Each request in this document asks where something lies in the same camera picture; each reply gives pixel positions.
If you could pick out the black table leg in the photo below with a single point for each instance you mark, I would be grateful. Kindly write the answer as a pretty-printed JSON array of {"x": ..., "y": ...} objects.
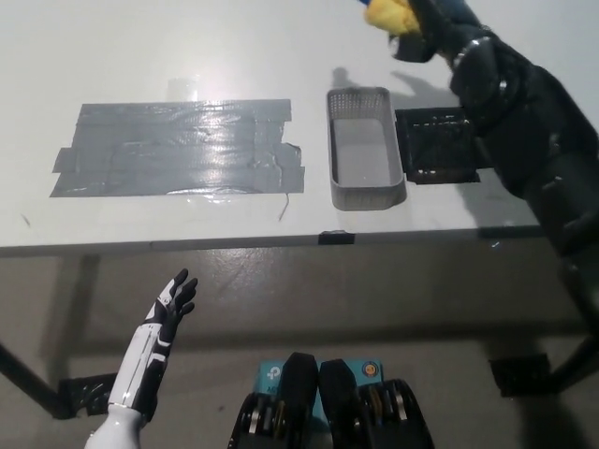
[
  {"x": 575, "y": 365},
  {"x": 25, "y": 381}
]

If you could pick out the blue hammer with yellow wrap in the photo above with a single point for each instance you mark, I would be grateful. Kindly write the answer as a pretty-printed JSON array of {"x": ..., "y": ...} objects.
[{"x": 388, "y": 16}]

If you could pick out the small black tape strip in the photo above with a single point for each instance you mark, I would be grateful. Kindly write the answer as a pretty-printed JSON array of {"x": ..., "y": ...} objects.
[{"x": 336, "y": 237}]

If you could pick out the gray duct tape patch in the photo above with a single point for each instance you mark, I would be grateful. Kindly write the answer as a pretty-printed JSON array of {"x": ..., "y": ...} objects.
[{"x": 164, "y": 149}]

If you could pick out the gray perforated plastic container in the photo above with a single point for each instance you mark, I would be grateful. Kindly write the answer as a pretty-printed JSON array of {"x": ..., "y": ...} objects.
[{"x": 365, "y": 196}]

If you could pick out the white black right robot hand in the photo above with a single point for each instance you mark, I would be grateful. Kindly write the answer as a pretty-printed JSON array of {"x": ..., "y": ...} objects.
[{"x": 435, "y": 28}]

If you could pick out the black tape patch on desk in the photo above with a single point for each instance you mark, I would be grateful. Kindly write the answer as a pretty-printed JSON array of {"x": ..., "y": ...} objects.
[{"x": 435, "y": 145}]

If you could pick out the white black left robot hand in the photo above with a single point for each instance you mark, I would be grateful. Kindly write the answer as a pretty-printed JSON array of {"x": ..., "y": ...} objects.
[{"x": 159, "y": 322}]

